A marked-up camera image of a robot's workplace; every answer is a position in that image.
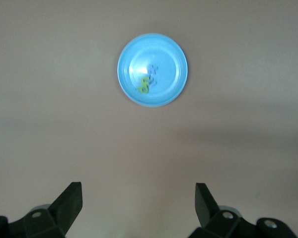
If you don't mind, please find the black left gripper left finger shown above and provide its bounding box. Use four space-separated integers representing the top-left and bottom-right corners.
0 181 84 238

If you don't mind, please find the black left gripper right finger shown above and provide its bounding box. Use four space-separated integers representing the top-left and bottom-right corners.
188 182 295 238

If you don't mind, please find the brown table mat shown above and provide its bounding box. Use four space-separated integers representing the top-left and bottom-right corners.
0 0 298 238

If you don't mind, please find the blue plate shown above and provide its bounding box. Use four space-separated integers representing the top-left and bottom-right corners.
117 33 189 108

